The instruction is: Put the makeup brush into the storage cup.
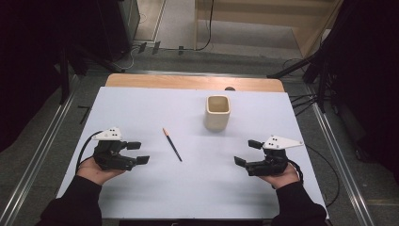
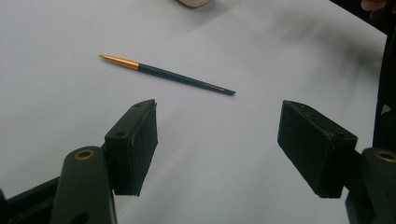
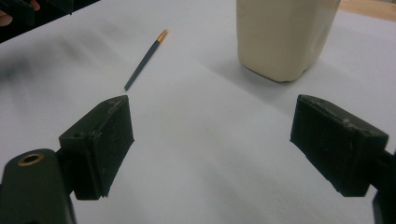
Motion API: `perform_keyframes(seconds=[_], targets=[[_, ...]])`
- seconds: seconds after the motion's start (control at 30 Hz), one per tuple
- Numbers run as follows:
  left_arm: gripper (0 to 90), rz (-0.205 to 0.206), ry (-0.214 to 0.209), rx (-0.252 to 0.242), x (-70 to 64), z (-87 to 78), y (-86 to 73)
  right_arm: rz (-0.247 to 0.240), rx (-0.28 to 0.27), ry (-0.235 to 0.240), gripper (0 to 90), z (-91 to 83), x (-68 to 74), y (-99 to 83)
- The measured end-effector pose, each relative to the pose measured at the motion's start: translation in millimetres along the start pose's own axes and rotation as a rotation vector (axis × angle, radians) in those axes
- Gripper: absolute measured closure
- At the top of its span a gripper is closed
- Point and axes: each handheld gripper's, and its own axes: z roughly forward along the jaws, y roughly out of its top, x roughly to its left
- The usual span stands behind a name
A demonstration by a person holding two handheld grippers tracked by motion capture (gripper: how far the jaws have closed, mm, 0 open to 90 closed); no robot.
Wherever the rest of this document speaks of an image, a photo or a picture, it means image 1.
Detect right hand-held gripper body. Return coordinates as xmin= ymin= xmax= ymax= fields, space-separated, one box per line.
xmin=245 ymin=135 xmax=305 ymax=177

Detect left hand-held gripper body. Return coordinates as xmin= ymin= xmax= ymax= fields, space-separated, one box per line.
xmin=92 ymin=126 xmax=139 ymax=172

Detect black pencil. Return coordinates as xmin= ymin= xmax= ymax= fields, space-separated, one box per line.
xmin=161 ymin=127 xmax=184 ymax=163

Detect cream square cup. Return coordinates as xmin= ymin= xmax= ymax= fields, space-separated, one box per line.
xmin=203 ymin=94 xmax=232 ymax=133

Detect person's right hand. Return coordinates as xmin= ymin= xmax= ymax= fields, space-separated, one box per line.
xmin=258 ymin=163 xmax=301 ymax=190

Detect person's left hand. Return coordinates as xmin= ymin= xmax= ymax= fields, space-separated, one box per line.
xmin=76 ymin=155 xmax=127 ymax=186

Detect white table mat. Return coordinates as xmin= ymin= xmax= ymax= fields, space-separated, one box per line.
xmin=56 ymin=86 xmax=330 ymax=220

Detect black tripod stand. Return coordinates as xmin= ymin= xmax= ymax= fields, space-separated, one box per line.
xmin=266 ymin=51 xmax=334 ymax=114

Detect black metal stand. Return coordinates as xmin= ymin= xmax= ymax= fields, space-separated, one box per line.
xmin=58 ymin=42 xmax=126 ymax=105

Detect dark cabinet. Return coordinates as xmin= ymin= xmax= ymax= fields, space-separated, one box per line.
xmin=96 ymin=0 xmax=141 ymax=62

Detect black curtain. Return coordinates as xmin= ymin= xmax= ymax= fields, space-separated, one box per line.
xmin=324 ymin=0 xmax=399 ymax=177
xmin=0 ymin=0 xmax=106 ymax=153

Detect light wooden shelf unit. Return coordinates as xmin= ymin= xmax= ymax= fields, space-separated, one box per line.
xmin=193 ymin=0 xmax=344 ymax=59

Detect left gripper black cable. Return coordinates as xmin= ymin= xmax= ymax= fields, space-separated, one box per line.
xmin=75 ymin=130 xmax=104 ymax=174

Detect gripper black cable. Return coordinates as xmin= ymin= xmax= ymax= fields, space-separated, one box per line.
xmin=75 ymin=130 xmax=104 ymax=174
xmin=286 ymin=159 xmax=305 ymax=189

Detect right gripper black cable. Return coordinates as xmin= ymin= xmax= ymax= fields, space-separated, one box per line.
xmin=286 ymin=159 xmax=305 ymax=189

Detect black cable bundle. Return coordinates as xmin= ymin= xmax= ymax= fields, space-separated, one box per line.
xmin=289 ymin=91 xmax=320 ymax=118

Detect thin black floor cable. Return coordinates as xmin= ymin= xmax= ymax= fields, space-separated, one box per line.
xmin=305 ymin=144 xmax=341 ymax=208

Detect metal floor rail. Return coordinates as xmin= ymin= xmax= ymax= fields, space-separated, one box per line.
xmin=305 ymin=84 xmax=376 ymax=226
xmin=0 ymin=74 xmax=80 ymax=226

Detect white floor cable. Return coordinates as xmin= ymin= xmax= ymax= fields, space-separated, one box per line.
xmin=110 ymin=43 xmax=143 ymax=73

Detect hanging black cable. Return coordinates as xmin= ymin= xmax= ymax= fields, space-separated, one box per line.
xmin=195 ymin=0 xmax=215 ymax=52

